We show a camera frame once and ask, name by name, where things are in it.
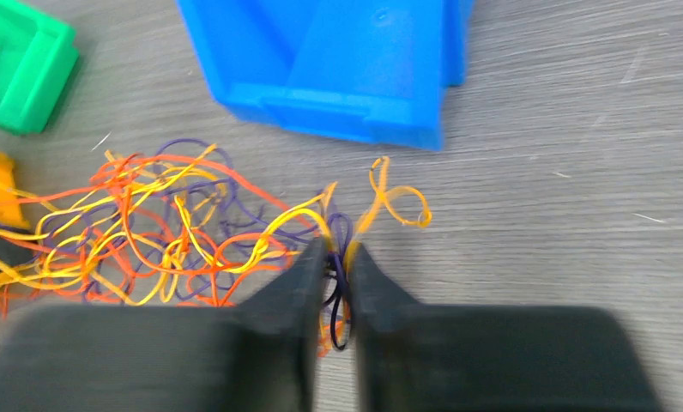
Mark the green plastic bin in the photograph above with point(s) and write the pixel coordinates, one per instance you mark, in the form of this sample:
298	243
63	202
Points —
37	56

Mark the blue plastic bin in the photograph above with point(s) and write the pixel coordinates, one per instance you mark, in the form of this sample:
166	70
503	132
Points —
365	71

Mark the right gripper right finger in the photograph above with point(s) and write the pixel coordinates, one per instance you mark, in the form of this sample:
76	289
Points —
413	356

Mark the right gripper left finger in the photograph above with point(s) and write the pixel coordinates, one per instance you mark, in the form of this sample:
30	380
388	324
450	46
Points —
259	355

